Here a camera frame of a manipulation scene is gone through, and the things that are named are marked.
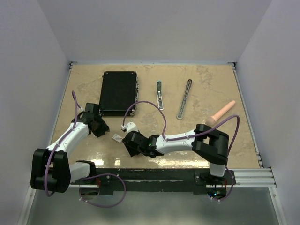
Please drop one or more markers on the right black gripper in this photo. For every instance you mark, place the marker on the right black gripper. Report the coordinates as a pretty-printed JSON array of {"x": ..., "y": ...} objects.
[{"x": 133, "y": 152}]

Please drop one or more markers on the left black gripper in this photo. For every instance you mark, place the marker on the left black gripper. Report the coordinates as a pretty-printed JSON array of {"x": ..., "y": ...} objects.
[{"x": 104, "y": 128}]

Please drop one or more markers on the small staple box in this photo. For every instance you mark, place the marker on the small staple box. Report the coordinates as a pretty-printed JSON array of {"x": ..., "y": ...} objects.
[{"x": 117, "y": 138}]

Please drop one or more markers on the silver black stapler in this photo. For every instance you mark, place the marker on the silver black stapler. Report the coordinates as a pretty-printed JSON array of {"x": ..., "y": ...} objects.
[{"x": 180, "y": 113}]

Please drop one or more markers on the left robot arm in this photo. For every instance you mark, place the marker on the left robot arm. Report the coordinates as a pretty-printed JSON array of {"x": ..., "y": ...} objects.
[{"x": 51, "y": 170}]

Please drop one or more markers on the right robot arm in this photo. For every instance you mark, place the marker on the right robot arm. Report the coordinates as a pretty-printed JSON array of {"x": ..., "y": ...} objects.
[{"x": 208, "y": 143}]

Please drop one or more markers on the black briefcase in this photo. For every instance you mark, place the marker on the black briefcase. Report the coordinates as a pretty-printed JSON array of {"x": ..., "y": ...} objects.
[{"x": 119, "y": 91}]

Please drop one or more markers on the pink silicone cone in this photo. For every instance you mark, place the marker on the pink silicone cone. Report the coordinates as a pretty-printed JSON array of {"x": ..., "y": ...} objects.
[{"x": 212, "y": 120}]

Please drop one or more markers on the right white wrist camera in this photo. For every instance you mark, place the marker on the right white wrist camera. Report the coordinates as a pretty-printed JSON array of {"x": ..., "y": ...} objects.
[{"x": 129, "y": 127}]

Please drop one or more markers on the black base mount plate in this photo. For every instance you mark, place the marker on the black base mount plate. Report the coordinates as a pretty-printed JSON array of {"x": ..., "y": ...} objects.
[{"x": 196, "y": 181}]

